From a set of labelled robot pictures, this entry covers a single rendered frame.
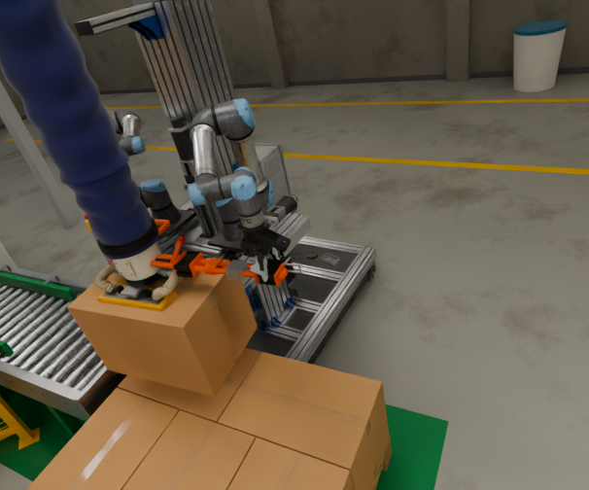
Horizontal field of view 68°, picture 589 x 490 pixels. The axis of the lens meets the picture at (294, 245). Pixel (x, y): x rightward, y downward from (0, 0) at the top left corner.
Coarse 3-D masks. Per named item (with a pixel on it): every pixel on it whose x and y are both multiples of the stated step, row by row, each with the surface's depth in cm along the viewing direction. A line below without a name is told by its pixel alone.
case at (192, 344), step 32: (96, 288) 189; (192, 288) 176; (224, 288) 180; (96, 320) 179; (128, 320) 169; (160, 320) 163; (192, 320) 162; (224, 320) 181; (96, 352) 197; (128, 352) 185; (160, 352) 174; (192, 352) 165; (224, 352) 183; (192, 384) 180
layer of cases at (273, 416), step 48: (144, 384) 209; (240, 384) 199; (288, 384) 193; (336, 384) 188; (96, 432) 192; (144, 432) 187; (192, 432) 182; (240, 432) 178; (288, 432) 174; (336, 432) 170; (384, 432) 197; (48, 480) 177; (96, 480) 173; (144, 480) 169; (192, 480) 165; (240, 480) 161; (288, 480) 158; (336, 480) 155
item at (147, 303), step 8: (120, 288) 177; (104, 296) 179; (112, 296) 178; (120, 296) 177; (144, 296) 172; (168, 296) 171; (128, 304) 173; (136, 304) 171; (144, 304) 170; (152, 304) 169; (160, 304) 168; (168, 304) 170
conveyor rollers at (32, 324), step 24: (0, 288) 309; (0, 312) 284; (24, 312) 280; (48, 312) 274; (0, 336) 267; (24, 336) 262; (48, 336) 256; (72, 336) 250; (0, 360) 244; (24, 360) 245; (48, 360) 238; (72, 360) 233; (96, 360) 233; (72, 384) 222
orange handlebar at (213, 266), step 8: (160, 224) 199; (168, 224) 196; (160, 232) 192; (160, 256) 174; (168, 256) 172; (152, 264) 171; (160, 264) 169; (168, 264) 168; (208, 264) 161; (216, 264) 160; (224, 264) 161; (248, 264) 157; (208, 272) 162; (216, 272) 159; (224, 272) 157; (248, 272) 153
